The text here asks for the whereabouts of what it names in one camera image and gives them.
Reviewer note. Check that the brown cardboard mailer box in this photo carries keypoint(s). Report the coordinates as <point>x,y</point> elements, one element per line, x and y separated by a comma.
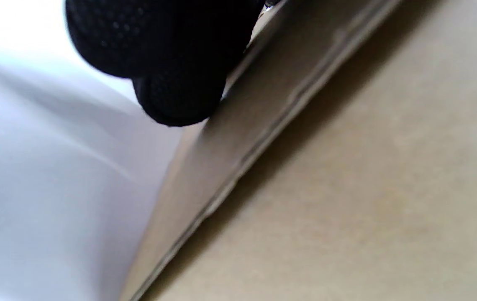
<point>368,188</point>

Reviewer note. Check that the person's left hand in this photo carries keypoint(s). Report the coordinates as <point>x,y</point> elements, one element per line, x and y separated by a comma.
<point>167,46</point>

